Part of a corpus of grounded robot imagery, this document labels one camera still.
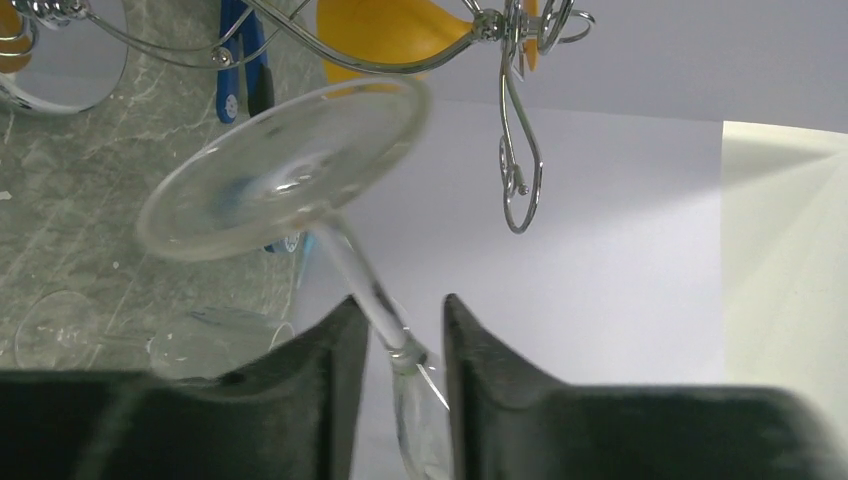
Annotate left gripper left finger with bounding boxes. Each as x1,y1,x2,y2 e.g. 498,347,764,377
1,298,369,479

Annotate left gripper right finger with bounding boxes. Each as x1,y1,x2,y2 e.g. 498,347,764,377
443,294,847,479

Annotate clear wine glass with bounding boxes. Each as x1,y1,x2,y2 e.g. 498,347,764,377
136,75,452,479
148,307,295,380
13,290,152,370

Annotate orange plastic wine glass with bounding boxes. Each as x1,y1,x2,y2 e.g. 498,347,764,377
315,0,541,99

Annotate chrome wine glass rack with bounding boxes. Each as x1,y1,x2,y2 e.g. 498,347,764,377
1,1,596,235

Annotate blue black utility tool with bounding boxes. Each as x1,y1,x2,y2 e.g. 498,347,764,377
215,0,275,124

